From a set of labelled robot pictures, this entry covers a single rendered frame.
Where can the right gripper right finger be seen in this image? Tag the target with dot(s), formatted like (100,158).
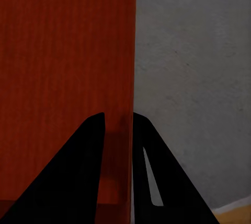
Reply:
(182,202)

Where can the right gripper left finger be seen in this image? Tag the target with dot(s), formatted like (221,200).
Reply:
(66,190)

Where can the storage box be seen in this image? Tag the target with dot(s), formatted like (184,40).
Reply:
(62,61)

